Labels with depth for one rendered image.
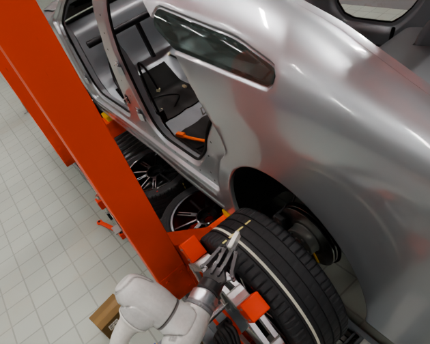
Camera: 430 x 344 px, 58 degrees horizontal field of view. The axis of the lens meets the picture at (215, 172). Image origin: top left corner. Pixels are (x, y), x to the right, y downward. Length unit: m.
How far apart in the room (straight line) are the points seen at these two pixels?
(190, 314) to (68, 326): 2.12
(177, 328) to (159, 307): 0.08
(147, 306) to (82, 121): 0.71
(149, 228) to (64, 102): 0.70
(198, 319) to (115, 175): 0.71
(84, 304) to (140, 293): 2.14
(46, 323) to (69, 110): 2.19
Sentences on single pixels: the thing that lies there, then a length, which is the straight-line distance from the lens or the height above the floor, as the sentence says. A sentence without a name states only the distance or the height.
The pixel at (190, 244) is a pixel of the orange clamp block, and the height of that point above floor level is 1.11.
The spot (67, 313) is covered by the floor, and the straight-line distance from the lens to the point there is 3.31.
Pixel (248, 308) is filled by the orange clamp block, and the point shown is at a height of 1.15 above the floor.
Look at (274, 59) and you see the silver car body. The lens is 1.20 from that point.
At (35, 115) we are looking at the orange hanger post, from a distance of 3.51.
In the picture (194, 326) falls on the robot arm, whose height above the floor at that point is 1.29.
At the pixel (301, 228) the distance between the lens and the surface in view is 1.78.
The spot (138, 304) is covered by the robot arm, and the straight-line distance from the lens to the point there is 1.15.
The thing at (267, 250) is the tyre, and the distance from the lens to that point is 1.43.
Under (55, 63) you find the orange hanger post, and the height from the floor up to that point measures 1.90.
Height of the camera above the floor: 2.29
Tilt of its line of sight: 38 degrees down
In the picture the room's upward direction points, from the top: 21 degrees counter-clockwise
